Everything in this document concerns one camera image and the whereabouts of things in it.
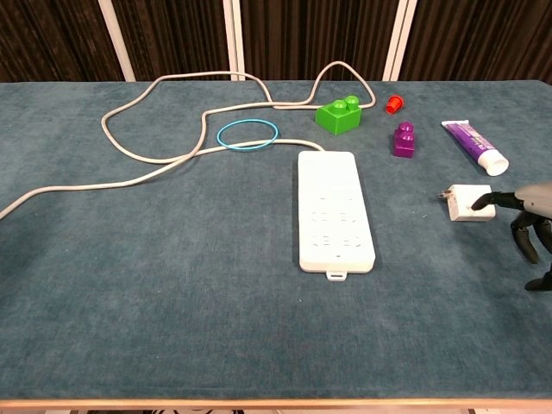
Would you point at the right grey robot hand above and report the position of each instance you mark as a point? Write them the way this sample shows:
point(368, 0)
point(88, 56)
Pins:
point(539, 198)

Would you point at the teal table cloth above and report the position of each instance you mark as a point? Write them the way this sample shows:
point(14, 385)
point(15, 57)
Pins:
point(172, 280)

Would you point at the white power strip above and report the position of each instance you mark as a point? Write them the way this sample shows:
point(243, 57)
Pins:
point(336, 207)

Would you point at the purple toy building block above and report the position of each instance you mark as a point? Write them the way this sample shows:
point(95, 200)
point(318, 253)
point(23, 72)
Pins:
point(404, 144)

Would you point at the green toy building block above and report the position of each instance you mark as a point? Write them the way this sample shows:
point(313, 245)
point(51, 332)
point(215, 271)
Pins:
point(336, 118)

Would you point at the white partition post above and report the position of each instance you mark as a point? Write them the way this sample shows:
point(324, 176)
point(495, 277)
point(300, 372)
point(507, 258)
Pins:
point(400, 41)
point(117, 41)
point(233, 41)

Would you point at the white plug adapter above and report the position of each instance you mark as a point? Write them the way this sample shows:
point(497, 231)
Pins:
point(461, 202)

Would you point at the small red plastic peg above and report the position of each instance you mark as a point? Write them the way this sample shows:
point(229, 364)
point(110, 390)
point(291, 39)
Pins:
point(393, 104)

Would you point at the purple and white toothpaste tube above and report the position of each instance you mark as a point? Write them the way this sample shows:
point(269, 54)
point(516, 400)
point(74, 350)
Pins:
point(470, 140)

